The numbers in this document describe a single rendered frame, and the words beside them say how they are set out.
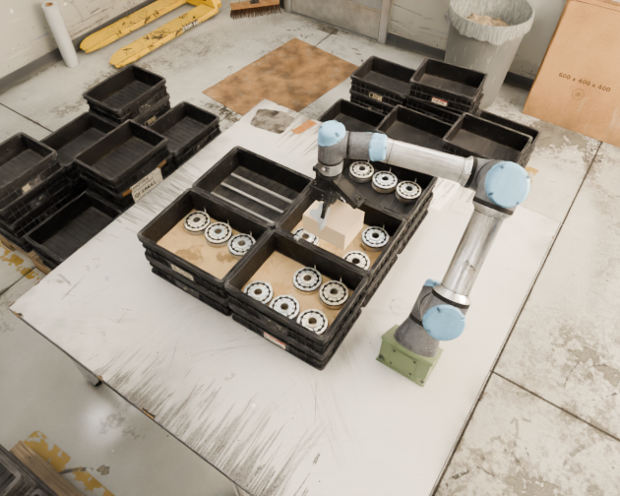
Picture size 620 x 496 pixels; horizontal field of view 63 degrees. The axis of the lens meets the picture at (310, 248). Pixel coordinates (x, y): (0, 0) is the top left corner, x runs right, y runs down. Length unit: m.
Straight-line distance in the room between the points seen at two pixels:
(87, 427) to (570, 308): 2.51
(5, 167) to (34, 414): 1.29
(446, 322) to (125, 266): 1.27
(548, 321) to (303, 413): 1.65
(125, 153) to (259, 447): 1.85
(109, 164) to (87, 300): 1.04
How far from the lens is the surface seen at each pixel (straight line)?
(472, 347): 1.93
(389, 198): 2.12
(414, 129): 3.23
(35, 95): 4.61
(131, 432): 2.58
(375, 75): 3.68
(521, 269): 2.19
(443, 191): 2.39
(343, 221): 1.62
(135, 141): 3.06
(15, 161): 3.18
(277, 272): 1.85
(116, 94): 3.46
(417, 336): 1.67
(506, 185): 1.45
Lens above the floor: 2.32
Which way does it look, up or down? 51 degrees down
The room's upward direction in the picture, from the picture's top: straight up
